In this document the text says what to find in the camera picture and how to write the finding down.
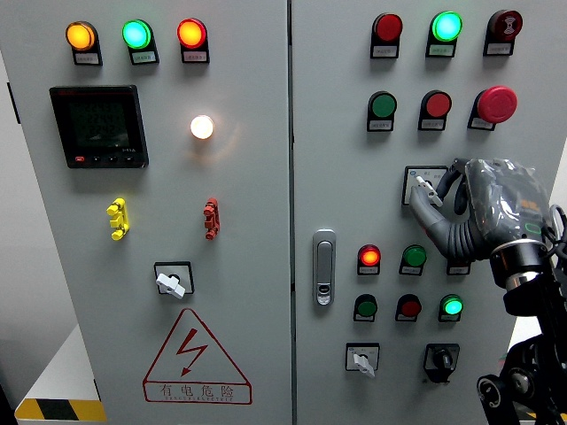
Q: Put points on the large green lit lamp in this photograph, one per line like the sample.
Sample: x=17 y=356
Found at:
x=446 y=26

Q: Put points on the small dark green lamp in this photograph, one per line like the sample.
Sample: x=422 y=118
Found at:
x=414 y=256

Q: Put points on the pale grey door with lock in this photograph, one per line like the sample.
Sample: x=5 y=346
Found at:
x=336 y=177

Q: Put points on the small orange lit lamp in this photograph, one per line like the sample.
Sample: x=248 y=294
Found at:
x=368 y=257

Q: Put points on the large red push button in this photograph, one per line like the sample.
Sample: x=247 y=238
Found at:
x=437 y=104

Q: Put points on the dark red buzzer lamp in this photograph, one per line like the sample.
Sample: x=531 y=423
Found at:
x=505 y=24

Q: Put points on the red-rimmed orange lit lamp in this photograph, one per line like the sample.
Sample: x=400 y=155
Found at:
x=191 y=33

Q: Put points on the black display meter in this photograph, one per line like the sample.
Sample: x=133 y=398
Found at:
x=98 y=128

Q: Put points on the black door hinge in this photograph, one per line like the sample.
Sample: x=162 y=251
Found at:
x=97 y=388

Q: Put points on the yellow round lamp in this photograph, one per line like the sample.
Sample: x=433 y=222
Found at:
x=80 y=36

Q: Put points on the pale grey door with display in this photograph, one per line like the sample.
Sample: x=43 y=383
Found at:
x=248 y=199

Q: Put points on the small red push button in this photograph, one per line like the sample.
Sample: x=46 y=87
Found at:
x=409 y=307

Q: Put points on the black yellow striped tape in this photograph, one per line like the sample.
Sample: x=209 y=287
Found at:
x=61 y=410
x=533 y=414

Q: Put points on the silver door lock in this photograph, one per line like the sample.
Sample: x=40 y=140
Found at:
x=323 y=265

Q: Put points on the green lit lamp, green label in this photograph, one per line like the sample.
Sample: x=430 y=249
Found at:
x=137 y=34

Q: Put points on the large red stop button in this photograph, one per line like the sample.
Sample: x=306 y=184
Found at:
x=496 y=104

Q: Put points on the white round lamp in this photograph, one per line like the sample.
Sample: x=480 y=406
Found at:
x=202 y=127

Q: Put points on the red warning triangle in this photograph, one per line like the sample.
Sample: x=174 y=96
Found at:
x=189 y=350

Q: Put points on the large green push button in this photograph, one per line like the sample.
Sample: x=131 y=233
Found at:
x=382 y=105

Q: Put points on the large red round lamp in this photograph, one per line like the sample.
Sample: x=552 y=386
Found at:
x=388 y=27

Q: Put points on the small dark red lamp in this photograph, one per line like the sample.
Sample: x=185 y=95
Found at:
x=458 y=269

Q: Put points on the small green push button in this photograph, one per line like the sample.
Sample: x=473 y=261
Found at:
x=366 y=307

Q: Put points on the small green lit lamp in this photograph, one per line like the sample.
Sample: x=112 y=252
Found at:
x=451 y=306

